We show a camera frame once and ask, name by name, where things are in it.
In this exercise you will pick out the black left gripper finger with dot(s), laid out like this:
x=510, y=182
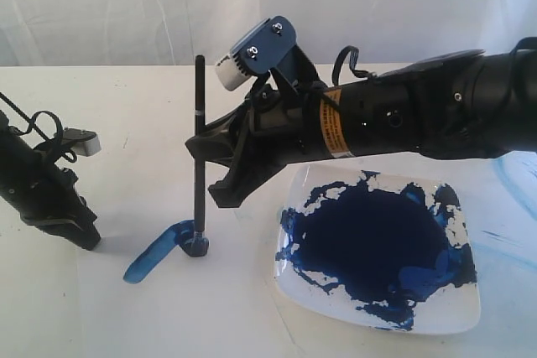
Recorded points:
x=81, y=232

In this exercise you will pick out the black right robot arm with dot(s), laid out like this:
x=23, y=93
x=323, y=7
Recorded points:
x=457, y=106

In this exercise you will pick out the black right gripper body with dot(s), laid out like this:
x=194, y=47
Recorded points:
x=281, y=136

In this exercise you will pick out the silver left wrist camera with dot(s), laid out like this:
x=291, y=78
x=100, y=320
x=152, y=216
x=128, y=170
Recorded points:
x=83, y=143

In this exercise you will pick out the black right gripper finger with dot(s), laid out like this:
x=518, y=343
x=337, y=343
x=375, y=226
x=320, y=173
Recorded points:
x=227, y=138
x=248, y=169

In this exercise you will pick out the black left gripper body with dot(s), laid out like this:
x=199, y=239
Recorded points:
x=32, y=183

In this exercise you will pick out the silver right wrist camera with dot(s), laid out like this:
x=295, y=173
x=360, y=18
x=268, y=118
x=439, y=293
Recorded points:
x=261, y=49

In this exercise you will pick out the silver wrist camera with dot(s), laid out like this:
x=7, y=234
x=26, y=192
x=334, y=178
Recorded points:
x=261, y=49
x=83, y=143

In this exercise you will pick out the black paintbrush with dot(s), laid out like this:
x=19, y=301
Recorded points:
x=198, y=244

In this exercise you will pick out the white square paint plate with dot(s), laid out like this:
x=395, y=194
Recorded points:
x=378, y=250

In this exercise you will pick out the white paper sheet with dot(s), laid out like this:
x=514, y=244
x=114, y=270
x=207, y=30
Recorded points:
x=220, y=305

